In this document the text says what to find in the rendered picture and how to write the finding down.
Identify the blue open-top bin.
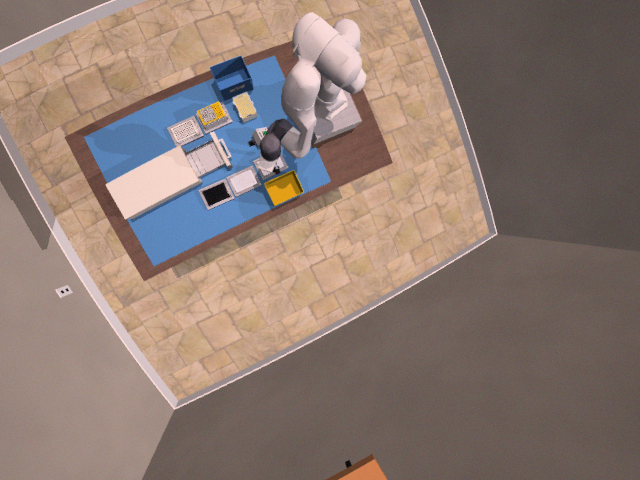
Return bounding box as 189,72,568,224
209,56,254,101

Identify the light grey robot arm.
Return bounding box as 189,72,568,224
258,12,366,172

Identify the blue bench mat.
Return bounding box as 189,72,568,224
84,56,331,266

